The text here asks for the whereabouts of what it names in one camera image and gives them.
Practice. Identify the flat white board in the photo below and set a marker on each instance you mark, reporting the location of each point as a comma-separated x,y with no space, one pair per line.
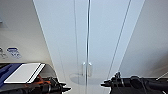
25,72

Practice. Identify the tall white wardrobe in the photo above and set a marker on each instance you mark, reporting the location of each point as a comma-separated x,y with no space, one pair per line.
136,33

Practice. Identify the blue plastic object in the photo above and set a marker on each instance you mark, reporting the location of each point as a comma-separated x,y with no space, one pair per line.
5,71

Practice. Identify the blue and white wall sign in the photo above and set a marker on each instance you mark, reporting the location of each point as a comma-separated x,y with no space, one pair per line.
14,52

